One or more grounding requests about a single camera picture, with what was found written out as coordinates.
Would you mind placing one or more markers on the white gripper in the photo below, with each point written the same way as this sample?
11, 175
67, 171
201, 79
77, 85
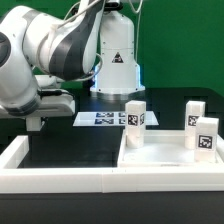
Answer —
54, 106

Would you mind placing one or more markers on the white square tabletop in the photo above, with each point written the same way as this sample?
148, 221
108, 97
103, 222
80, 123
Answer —
162, 148

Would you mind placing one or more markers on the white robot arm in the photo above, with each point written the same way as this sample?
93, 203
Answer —
96, 42

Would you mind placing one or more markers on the white marker sheet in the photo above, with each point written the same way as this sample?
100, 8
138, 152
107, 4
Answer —
114, 118

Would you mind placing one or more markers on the white U-shaped fence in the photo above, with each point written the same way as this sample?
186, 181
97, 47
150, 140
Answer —
14, 180

